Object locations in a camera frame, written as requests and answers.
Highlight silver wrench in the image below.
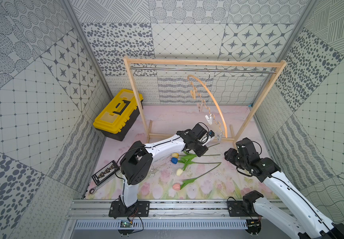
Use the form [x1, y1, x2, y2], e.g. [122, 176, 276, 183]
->
[88, 176, 114, 194]

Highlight circuit board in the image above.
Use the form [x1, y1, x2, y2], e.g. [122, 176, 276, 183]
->
[118, 220, 134, 236]
[245, 220, 262, 236]

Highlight floral table mat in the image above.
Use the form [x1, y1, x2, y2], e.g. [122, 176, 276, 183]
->
[96, 105, 276, 200]

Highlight white tulip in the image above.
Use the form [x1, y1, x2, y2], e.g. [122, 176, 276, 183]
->
[176, 168, 184, 176]

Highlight aluminium rail frame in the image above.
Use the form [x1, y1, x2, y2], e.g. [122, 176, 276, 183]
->
[65, 198, 298, 221]

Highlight pink tulip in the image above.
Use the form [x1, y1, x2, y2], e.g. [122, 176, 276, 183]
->
[172, 164, 221, 191]

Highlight grey clothespin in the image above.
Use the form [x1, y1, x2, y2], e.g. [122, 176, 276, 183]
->
[215, 130, 224, 142]

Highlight yellow tulip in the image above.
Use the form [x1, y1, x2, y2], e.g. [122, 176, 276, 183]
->
[171, 151, 220, 158]

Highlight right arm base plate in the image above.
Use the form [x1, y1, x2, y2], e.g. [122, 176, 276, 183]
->
[226, 200, 249, 217]

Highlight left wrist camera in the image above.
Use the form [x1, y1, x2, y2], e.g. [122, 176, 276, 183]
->
[206, 130, 215, 140]

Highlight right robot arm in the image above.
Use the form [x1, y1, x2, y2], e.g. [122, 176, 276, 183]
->
[224, 137, 344, 239]

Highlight yellow black toolbox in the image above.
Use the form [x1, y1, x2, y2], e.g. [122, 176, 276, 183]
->
[93, 89, 140, 141]

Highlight blue tulip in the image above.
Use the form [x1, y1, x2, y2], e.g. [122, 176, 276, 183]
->
[171, 157, 221, 171]

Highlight metal rack rod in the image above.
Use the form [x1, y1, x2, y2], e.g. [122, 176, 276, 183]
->
[130, 67, 275, 74]

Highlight right circuit board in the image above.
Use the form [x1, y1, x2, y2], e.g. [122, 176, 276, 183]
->
[245, 220, 262, 236]

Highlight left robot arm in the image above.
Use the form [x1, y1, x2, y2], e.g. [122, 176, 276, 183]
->
[119, 122, 215, 208]

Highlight white clothespin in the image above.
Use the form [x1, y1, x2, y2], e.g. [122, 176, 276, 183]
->
[205, 115, 213, 125]

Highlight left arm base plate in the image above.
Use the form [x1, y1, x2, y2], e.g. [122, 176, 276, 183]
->
[109, 200, 150, 219]

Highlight wooden clothes rack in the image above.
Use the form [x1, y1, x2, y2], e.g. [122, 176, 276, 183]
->
[123, 56, 287, 144]

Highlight left circuit board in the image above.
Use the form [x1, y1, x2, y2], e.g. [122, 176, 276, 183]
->
[118, 220, 134, 236]

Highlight wooden wavy clothes hanger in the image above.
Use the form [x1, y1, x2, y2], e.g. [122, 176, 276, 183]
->
[187, 74, 228, 139]

